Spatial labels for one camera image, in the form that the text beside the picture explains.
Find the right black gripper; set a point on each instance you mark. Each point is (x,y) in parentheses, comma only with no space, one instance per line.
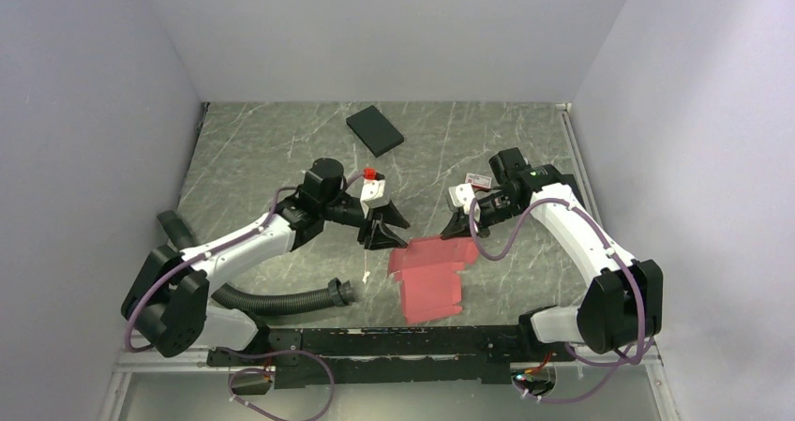
(458,226)

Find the small red white box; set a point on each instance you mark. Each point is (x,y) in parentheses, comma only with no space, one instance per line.
(479,181)

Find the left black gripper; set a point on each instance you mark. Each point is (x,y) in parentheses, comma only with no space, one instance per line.
(377,238)

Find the black flat box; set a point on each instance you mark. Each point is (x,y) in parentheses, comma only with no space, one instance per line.
(375,131)

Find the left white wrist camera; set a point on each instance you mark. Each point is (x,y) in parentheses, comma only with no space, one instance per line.
(374,193)

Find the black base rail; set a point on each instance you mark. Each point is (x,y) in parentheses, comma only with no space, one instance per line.
(488,354)

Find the red paper box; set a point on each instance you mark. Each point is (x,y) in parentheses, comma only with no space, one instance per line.
(427,271)

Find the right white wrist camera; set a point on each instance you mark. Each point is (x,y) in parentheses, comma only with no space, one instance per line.
(460,197)

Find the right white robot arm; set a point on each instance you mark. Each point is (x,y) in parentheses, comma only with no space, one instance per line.
(623,303)

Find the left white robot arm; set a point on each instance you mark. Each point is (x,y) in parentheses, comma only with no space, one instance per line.
(168,307)

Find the aluminium frame rail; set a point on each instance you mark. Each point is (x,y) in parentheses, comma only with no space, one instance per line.
(147,386)

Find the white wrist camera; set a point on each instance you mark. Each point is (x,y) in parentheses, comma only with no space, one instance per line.
(460,197)
(374,193)

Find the black ridged tray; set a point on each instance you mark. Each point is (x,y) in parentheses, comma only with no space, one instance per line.
(574,185)

